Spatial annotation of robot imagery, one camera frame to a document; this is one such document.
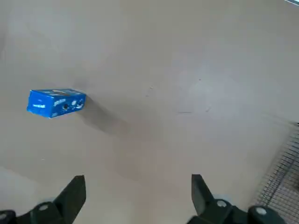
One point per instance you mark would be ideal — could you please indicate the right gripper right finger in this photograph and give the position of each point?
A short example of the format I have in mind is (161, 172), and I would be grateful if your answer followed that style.
(203, 205)

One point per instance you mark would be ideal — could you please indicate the blue cookie box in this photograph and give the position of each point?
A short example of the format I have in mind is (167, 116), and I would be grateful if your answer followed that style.
(56, 103)

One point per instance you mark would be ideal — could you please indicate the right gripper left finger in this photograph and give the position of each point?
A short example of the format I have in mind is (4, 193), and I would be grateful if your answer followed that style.
(67, 205)

